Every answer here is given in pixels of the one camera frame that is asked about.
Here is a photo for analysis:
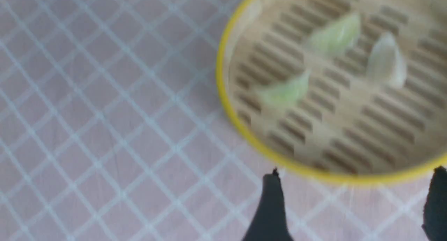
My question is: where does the green dumpling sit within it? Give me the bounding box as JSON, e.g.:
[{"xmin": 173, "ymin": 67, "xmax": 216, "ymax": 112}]
[
  {"xmin": 253, "ymin": 70, "xmax": 311, "ymax": 107},
  {"xmin": 305, "ymin": 12, "xmax": 362, "ymax": 57}
]

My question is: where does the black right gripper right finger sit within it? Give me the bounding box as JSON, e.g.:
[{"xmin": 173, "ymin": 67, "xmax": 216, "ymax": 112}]
[{"xmin": 422, "ymin": 166, "xmax": 447, "ymax": 241}]

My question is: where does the pink checked tablecloth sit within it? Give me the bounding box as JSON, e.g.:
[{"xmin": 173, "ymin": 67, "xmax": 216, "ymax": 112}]
[{"xmin": 0, "ymin": 0, "xmax": 433, "ymax": 241}]

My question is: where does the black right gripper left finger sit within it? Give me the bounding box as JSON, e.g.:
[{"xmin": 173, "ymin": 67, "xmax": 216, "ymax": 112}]
[{"xmin": 242, "ymin": 168, "xmax": 293, "ymax": 241}]

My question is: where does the white dumpling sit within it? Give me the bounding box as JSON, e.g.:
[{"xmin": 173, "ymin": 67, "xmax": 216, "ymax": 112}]
[{"xmin": 365, "ymin": 31, "xmax": 408, "ymax": 88}]

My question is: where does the bamboo steamer tray yellow rim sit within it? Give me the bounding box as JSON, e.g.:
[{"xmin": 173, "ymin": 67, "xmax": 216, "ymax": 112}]
[{"xmin": 216, "ymin": 0, "xmax": 446, "ymax": 185}]

